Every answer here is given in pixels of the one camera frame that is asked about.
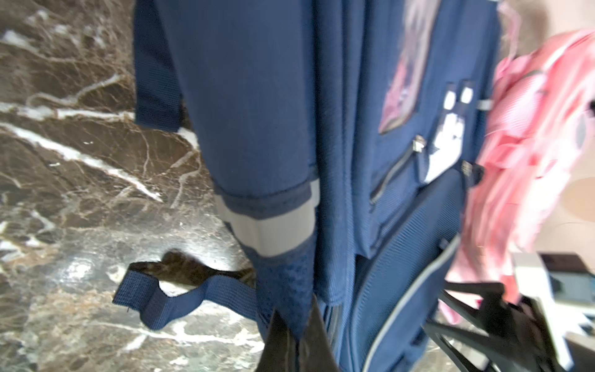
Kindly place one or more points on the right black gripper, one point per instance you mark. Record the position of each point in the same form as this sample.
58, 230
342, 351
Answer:
518, 338

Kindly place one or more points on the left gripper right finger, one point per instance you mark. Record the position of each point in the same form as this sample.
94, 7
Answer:
315, 353

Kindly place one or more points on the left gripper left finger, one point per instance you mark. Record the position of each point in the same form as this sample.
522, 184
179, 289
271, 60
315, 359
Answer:
280, 348

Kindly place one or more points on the pink backpack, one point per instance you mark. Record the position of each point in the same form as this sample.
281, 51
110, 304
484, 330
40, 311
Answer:
538, 126

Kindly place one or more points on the navy blue backpack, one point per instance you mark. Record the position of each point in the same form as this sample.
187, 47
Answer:
342, 139

